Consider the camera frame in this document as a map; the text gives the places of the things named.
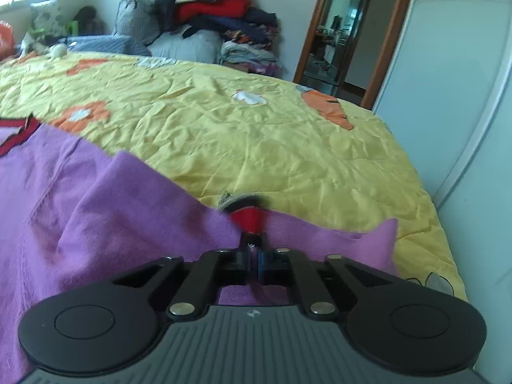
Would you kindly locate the folded clothes stack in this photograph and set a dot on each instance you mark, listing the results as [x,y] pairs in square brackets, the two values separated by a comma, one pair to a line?
[249,42]

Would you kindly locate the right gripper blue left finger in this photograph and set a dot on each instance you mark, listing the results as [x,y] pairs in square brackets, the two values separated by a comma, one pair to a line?
[226,265]

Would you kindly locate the white floral pillow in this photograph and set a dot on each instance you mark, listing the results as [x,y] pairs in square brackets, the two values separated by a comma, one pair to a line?
[48,17]

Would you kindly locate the brown wooden door frame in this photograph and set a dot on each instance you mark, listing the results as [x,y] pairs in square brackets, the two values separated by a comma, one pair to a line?
[349,46]

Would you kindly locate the yellow carrot print bedspread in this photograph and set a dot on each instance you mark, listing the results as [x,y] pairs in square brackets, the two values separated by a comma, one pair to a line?
[214,130]

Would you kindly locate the red folded garment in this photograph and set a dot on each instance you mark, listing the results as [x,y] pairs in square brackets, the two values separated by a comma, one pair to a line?
[220,8]

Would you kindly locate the houndstooth checkered bag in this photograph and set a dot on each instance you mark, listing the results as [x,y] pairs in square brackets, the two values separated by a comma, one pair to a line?
[139,20]

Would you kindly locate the green plastic stool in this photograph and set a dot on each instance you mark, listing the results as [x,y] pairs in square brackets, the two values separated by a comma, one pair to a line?
[70,29]

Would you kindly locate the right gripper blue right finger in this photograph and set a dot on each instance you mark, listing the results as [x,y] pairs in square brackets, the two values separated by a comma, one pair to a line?
[284,266]

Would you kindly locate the white wardrobe door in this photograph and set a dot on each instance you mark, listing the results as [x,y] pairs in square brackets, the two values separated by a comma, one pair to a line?
[447,100]

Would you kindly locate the purple sweater red collar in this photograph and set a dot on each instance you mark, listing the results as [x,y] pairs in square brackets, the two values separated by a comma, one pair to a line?
[72,215]

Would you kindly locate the white round plush ball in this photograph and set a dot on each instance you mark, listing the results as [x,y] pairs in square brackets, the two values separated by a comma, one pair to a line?
[58,51]

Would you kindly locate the blue knitted blanket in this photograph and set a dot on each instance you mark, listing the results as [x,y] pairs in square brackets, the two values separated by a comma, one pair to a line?
[111,44]

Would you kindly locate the orange plastic bag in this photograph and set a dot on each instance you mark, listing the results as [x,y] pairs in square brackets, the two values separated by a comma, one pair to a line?
[7,41]

